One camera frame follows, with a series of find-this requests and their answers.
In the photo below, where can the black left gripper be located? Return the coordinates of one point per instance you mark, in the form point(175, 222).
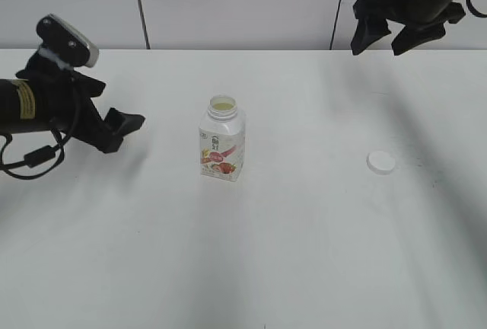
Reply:
point(63, 99)

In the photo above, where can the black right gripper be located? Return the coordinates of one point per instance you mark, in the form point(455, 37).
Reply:
point(422, 20)

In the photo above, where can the white strawberry yogurt bottle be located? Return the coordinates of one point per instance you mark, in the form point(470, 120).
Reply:
point(222, 139)

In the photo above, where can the white ribbed bottle cap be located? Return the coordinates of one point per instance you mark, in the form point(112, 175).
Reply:
point(380, 162)

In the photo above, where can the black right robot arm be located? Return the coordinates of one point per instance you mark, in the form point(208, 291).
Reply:
point(423, 21)

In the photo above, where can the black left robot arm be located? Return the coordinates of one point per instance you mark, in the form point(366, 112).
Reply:
point(17, 100)

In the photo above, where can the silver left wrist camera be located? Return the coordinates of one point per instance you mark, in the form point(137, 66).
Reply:
point(63, 44)

